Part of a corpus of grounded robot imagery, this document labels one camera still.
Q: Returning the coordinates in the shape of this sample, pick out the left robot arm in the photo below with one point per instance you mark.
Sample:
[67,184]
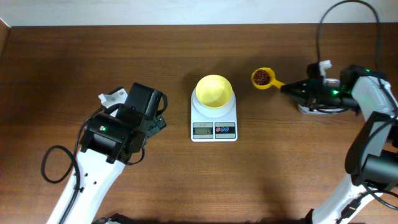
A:
[105,144]

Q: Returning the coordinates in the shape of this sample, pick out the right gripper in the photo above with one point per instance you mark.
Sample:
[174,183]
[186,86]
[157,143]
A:
[310,90]

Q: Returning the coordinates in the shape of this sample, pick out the white digital kitchen scale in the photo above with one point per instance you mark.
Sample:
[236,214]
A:
[213,124]

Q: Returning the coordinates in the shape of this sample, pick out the yellow measuring scoop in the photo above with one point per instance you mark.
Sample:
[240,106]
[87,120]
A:
[273,82]

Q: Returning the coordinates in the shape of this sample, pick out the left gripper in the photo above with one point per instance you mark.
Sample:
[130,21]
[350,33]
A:
[158,123]

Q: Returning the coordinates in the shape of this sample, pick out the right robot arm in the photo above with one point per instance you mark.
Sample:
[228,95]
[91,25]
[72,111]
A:
[370,170]

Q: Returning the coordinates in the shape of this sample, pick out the yellow plastic bowl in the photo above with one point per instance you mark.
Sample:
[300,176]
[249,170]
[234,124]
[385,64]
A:
[214,91]

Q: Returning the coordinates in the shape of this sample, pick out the clear plastic container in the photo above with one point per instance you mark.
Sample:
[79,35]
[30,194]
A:
[308,110]

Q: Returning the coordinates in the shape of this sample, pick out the red beans in scoop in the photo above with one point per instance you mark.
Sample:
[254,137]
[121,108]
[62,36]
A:
[261,77]

